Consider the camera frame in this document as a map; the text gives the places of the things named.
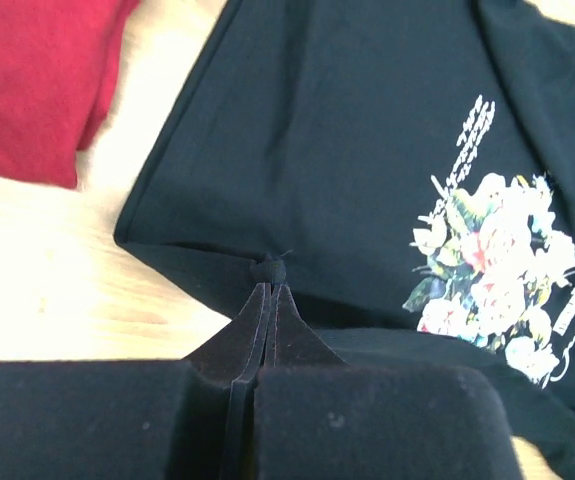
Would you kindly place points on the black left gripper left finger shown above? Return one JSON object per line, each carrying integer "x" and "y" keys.
{"x": 237, "y": 349}

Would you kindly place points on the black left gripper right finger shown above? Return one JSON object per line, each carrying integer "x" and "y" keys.
{"x": 290, "y": 341}

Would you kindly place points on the black floral print t-shirt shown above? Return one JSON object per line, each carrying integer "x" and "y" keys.
{"x": 407, "y": 168}

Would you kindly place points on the folded dark red t-shirt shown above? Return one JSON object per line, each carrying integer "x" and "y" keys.
{"x": 59, "y": 64}

